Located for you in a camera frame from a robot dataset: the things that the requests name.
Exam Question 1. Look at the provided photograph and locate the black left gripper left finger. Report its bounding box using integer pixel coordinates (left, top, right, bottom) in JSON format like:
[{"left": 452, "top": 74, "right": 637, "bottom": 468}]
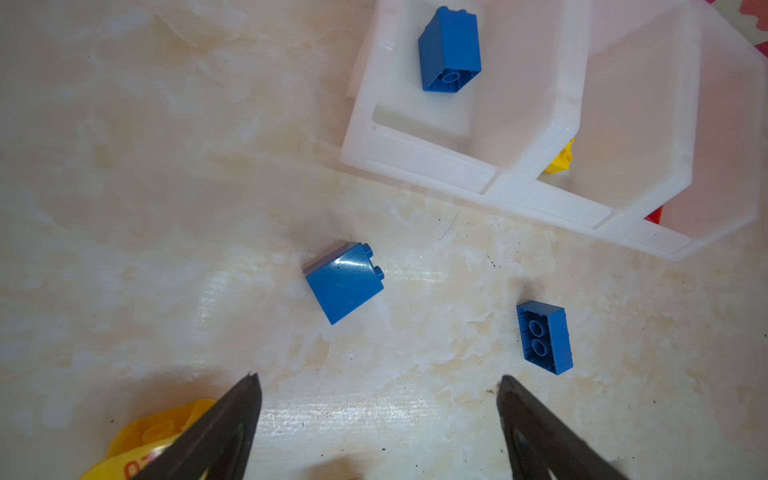
[{"left": 134, "top": 373, "right": 262, "bottom": 480}]

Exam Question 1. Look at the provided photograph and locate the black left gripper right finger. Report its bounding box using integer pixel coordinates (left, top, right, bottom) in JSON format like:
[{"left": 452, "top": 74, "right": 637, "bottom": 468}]
[{"left": 497, "top": 375, "right": 625, "bottom": 479}]

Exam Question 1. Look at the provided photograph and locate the red lego brick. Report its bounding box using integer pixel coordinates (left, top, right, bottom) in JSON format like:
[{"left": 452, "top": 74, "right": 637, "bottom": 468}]
[{"left": 645, "top": 206, "right": 664, "bottom": 225}]

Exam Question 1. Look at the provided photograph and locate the yellow small lego brick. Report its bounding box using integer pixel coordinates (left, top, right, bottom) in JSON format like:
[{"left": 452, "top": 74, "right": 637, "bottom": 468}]
[{"left": 544, "top": 139, "right": 574, "bottom": 175}]

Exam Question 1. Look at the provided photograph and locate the small blue lego brick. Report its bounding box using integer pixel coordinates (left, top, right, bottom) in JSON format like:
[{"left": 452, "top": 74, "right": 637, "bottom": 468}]
[{"left": 418, "top": 6, "right": 482, "bottom": 93}]

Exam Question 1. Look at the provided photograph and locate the yellow round lego piece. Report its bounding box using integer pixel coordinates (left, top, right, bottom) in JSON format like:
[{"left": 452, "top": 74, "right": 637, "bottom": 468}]
[{"left": 81, "top": 398, "right": 216, "bottom": 480}]

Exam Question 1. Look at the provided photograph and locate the white right plastic bin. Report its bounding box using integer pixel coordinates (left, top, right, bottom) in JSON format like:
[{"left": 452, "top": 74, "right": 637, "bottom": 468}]
[{"left": 605, "top": 0, "right": 768, "bottom": 262}]

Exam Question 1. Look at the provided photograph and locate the white plastic bin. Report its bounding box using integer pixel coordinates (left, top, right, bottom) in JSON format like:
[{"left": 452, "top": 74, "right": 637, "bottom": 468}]
[
  {"left": 515, "top": 0, "right": 706, "bottom": 230},
  {"left": 339, "top": 0, "right": 592, "bottom": 208},
  {"left": 605, "top": 0, "right": 768, "bottom": 262}
]

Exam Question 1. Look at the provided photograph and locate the white left plastic bin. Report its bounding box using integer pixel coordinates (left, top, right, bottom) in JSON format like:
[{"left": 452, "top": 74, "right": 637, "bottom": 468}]
[{"left": 339, "top": 0, "right": 592, "bottom": 208}]

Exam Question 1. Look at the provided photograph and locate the white middle plastic bin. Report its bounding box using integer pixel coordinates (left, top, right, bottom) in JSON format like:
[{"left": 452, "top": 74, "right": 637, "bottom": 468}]
[{"left": 515, "top": 0, "right": 706, "bottom": 230}]

